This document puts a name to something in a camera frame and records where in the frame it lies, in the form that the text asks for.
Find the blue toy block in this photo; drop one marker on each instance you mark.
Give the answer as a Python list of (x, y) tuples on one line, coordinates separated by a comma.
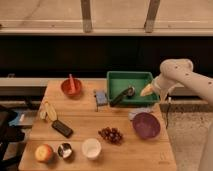
[(101, 99)]

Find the red yellow apple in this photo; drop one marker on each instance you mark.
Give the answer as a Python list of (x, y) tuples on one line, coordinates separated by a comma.
[(44, 153)]

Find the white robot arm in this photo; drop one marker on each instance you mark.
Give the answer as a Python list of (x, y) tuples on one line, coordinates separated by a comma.
[(173, 71)]

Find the black handled scoop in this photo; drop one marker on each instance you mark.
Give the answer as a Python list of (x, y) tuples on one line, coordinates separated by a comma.
[(129, 92)]

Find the peeled yellow banana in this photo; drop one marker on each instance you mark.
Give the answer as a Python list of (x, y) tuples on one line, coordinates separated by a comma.
[(47, 110)]

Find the red spoon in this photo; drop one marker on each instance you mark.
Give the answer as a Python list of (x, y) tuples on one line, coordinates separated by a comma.
[(72, 84)]

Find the red bowl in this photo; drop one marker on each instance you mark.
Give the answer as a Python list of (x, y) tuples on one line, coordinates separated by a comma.
[(65, 87)]

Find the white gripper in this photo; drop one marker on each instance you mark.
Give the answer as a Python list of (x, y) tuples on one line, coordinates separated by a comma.
[(159, 86)]

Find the dark red grapes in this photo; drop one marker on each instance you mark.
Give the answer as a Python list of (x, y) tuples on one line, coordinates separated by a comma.
[(111, 135)]

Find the small metal cup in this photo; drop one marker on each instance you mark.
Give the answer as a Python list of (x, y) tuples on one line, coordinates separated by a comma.
[(65, 150)]

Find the purple bowl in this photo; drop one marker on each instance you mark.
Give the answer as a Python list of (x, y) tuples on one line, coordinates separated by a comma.
[(146, 125)]

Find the green plastic tray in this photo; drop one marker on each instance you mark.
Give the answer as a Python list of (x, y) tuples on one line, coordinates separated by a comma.
[(124, 87)]

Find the black rectangular bar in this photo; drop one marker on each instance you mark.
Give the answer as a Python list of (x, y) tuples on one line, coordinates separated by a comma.
[(62, 128)]

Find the black chair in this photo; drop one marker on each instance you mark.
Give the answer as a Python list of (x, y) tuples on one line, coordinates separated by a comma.
[(8, 134)]

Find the lavender cloth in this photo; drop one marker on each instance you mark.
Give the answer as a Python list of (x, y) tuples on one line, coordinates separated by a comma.
[(136, 111)]

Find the white paper cup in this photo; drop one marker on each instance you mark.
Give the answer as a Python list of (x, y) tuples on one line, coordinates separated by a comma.
[(91, 148)]

